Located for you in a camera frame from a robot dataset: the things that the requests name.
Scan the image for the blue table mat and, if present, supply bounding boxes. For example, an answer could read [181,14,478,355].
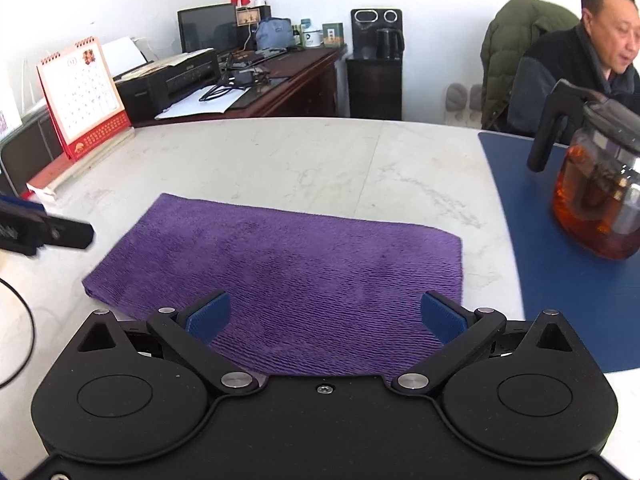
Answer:
[478,132,639,373]

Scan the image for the red desk calendar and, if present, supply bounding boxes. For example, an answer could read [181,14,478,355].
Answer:
[37,37,131,162]

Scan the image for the purple microfiber towel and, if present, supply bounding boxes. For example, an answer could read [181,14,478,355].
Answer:
[84,194,462,378]

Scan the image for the white paper sheet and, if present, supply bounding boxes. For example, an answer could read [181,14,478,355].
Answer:
[154,86,247,120]

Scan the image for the grey plush slippers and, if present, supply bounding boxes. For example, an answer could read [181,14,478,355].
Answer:
[445,82,482,128]

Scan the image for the black kettle appliance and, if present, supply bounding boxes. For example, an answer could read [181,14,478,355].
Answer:
[350,8,405,60]

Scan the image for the seated man in black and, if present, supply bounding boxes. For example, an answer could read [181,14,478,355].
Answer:
[506,0,639,136]

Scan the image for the black cabinet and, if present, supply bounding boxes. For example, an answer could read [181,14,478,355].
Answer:
[346,56,402,122]

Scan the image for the black computer monitor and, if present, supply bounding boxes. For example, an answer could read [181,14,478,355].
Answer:
[177,3,239,53]

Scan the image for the black power adapter cable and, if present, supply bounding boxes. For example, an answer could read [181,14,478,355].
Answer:
[198,54,274,102]

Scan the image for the glass teapot with tea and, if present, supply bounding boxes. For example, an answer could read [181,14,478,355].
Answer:
[527,79,639,260]

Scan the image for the black printer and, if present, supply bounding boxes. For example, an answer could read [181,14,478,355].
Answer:
[115,48,221,125]

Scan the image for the green puffer jacket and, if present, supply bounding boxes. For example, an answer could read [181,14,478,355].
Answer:
[480,0,578,131]

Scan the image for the dark wooden desk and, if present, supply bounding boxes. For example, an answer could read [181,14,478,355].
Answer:
[134,46,347,128]

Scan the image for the red cover book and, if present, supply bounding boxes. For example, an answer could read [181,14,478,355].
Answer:
[26,128,134,203]

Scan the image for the blue bag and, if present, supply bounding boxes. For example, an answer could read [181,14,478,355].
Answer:
[256,18,296,50]

